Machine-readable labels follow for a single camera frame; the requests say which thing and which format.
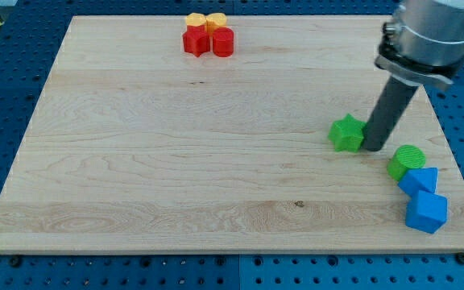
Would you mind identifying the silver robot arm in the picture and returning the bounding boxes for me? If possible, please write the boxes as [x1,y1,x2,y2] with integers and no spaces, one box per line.
[375,0,464,91]

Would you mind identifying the red star block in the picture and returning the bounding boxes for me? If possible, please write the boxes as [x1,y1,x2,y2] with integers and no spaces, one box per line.
[182,26,210,57]

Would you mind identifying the green star block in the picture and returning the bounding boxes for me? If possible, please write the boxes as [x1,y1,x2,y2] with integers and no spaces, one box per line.
[328,114,366,152]

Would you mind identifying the yellow star block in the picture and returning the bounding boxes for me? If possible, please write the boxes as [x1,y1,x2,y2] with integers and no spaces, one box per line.
[185,13,207,27]

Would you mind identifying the wooden board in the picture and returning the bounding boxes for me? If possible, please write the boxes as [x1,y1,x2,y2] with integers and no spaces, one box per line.
[0,16,464,255]

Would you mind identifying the red cylinder block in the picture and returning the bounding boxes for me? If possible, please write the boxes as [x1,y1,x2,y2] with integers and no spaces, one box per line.
[212,27,234,57]

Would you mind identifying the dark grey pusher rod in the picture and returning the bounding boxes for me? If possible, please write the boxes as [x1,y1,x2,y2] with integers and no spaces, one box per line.
[362,77,419,151]

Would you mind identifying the green cylinder block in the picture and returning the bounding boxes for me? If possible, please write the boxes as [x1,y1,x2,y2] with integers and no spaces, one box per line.
[387,144,426,181]

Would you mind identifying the blue triangle block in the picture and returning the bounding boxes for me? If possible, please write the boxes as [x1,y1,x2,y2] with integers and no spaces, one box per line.
[397,168,438,197]

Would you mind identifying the blue cube block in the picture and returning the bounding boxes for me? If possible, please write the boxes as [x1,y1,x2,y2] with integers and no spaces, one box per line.
[405,191,448,234]

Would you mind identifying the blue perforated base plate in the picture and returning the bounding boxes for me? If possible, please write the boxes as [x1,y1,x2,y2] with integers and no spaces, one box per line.
[0,0,464,289]

